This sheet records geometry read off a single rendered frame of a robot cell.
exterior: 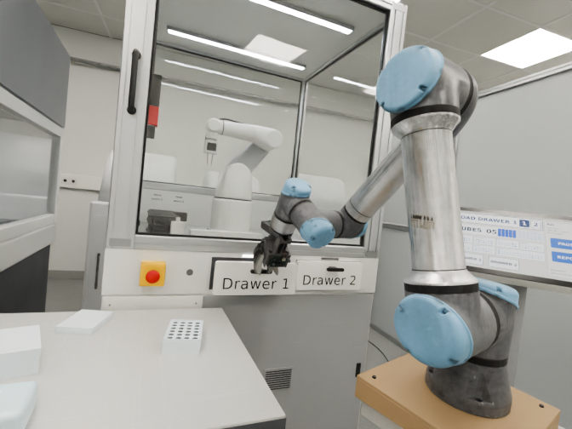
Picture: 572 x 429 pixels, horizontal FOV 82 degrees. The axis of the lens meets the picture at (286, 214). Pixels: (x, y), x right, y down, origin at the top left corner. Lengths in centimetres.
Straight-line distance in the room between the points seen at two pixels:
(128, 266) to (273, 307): 52
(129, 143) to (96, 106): 340
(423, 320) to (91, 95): 432
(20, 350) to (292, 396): 96
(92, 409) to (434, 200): 67
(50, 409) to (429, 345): 62
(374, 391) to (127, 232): 82
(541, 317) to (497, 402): 161
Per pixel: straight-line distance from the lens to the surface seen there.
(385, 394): 73
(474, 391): 76
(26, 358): 84
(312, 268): 127
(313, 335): 139
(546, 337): 236
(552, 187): 233
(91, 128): 449
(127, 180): 112
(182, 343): 86
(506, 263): 144
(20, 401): 69
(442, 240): 59
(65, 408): 74
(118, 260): 115
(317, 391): 151
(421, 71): 62
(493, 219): 156
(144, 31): 121
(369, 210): 86
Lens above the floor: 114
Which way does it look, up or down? 2 degrees down
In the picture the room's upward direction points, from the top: 6 degrees clockwise
